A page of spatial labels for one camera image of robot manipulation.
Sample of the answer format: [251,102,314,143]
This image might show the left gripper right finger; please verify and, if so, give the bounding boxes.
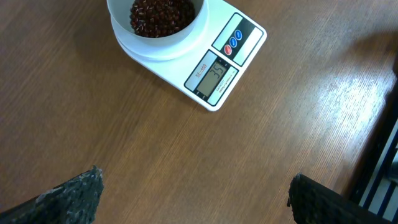
[287,174,389,224]

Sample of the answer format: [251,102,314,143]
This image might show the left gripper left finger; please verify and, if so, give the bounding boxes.
[1,166,104,224]

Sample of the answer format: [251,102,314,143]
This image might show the white digital kitchen scale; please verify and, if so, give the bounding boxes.
[116,0,267,111]

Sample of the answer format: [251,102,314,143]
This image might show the white round bowl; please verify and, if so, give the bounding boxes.
[106,0,209,61]

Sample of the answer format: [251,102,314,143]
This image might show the red beans in bowl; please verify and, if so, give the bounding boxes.
[129,0,195,38]

